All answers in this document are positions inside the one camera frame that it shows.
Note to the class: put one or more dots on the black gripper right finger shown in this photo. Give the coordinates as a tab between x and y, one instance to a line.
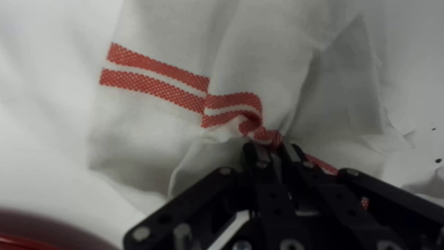
297	168

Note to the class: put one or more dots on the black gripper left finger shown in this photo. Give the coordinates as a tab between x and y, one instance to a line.
258	164

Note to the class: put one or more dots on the white towel with red stripes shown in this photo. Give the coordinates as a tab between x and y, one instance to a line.
188	82

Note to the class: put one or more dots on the red plate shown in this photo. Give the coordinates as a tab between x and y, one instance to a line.
21	230

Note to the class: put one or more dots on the round white pedestal table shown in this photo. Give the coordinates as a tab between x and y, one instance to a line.
52	52

